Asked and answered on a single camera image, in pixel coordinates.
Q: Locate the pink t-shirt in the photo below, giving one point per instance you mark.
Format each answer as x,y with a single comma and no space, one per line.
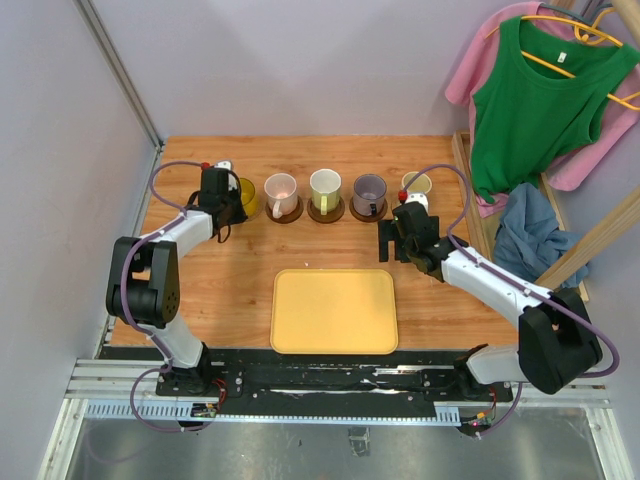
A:
566,172

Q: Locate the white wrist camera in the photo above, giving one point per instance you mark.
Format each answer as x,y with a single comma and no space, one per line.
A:
224,164
418,198

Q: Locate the brown coaster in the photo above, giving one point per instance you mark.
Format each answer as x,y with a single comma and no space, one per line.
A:
331,217
288,218
368,219

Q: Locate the blue crumpled cloth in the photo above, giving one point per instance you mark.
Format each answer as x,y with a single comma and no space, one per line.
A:
529,240

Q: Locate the white cup green handle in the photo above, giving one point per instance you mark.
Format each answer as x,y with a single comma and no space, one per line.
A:
325,189

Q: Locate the pink translucent cup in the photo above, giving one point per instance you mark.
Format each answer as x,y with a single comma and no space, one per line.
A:
282,196

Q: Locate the yellow cup black handle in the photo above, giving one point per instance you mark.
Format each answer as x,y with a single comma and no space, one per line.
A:
249,197

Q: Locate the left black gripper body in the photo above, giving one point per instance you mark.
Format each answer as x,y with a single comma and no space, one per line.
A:
235,210

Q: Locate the cream cup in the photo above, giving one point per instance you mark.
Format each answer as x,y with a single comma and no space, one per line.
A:
414,183

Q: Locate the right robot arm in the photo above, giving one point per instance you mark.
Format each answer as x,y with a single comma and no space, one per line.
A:
556,342

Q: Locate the green tank top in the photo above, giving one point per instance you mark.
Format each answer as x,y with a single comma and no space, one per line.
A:
527,114

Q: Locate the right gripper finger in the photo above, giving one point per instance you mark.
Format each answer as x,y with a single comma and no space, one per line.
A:
386,232
432,224

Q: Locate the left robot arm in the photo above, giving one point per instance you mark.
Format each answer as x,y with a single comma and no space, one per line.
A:
143,288

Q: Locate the brown coaster top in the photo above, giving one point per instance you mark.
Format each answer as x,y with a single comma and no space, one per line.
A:
368,219

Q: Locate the aluminium corner post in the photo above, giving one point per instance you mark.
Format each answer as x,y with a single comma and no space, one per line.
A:
90,15

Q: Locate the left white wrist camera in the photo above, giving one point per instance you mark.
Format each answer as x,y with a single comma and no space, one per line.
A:
224,164

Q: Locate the yellow plastic tray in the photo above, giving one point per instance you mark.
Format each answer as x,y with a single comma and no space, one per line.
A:
334,312

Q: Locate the wooden clothes rack frame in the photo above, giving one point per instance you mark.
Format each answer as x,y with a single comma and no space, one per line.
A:
613,225

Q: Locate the purple cup black handle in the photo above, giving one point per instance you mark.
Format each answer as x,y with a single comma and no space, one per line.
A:
369,195

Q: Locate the brown coaster bottom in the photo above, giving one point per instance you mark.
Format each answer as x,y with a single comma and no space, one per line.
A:
331,217

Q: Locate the woven rattan coaster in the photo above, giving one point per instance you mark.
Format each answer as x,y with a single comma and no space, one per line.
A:
256,214

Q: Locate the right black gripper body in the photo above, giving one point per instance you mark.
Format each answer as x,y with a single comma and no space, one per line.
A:
408,249

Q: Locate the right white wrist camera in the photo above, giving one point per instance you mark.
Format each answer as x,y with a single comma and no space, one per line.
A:
418,198

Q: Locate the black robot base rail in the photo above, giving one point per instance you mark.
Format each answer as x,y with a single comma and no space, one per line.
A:
260,383

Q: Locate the yellow clothes hanger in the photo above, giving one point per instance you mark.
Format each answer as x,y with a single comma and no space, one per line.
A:
587,35

